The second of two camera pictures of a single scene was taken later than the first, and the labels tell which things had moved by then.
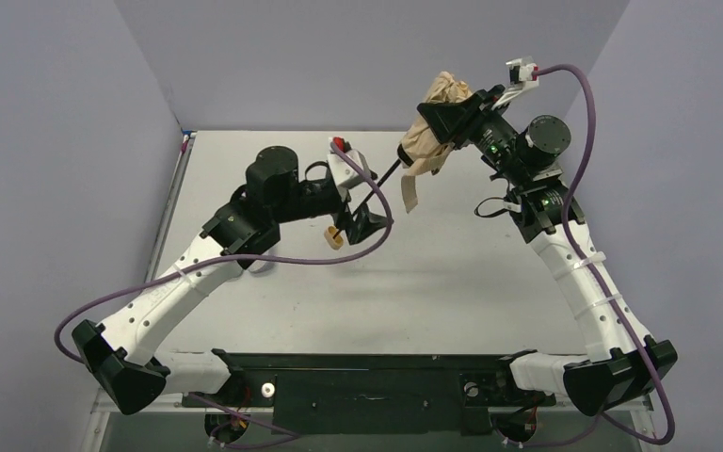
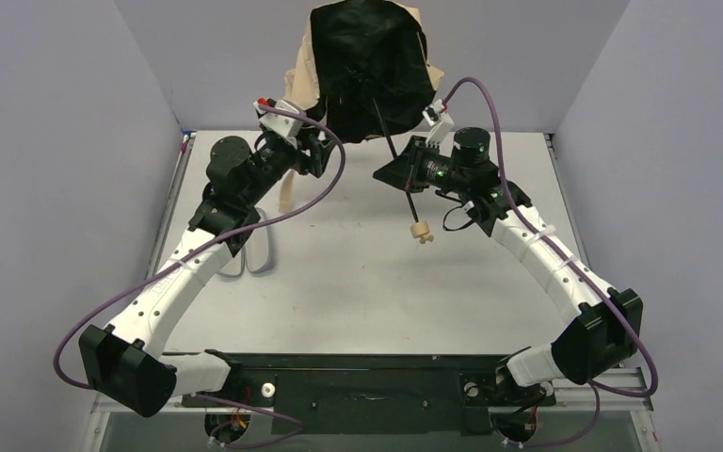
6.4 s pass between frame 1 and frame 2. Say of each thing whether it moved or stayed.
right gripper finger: moved
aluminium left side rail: stayed
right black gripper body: moved
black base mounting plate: stayed
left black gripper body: moved
